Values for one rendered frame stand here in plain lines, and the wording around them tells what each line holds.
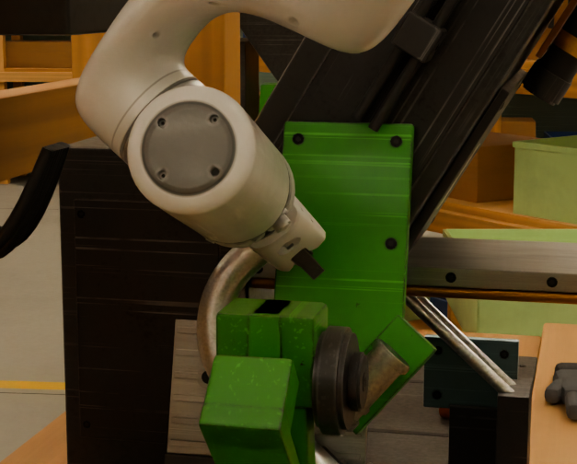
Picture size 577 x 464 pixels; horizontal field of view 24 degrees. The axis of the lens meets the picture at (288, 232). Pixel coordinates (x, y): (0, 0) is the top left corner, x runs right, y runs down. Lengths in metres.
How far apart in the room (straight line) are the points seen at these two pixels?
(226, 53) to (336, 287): 0.86
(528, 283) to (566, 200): 2.72
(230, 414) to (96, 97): 0.23
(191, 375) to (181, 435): 0.06
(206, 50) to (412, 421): 0.69
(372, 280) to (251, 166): 0.34
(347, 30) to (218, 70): 1.15
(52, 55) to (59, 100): 8.35
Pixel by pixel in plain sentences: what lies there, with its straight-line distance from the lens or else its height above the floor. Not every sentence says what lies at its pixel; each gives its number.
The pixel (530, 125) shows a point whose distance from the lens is 9.67.
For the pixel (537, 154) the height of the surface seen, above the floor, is 0.92.
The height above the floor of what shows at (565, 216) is 0.74.
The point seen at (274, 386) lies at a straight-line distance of 0.87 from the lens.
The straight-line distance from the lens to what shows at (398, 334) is 1.15.
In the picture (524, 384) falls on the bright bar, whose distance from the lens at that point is 1.34.
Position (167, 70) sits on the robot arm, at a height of 1.33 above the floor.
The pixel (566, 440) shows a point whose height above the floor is 0.90.
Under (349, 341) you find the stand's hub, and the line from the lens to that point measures 0.92.
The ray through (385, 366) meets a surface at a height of 1.08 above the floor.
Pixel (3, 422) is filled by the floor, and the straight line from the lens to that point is 4.53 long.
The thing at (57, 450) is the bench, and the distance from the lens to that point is 1.54.
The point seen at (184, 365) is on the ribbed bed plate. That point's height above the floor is 1.05.
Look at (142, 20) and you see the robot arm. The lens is 0.88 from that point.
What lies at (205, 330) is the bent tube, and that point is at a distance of 1.15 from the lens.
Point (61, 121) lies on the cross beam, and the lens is 1.62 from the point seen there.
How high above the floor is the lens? 1.38
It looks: 10 degrees down
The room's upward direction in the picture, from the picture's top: straight up
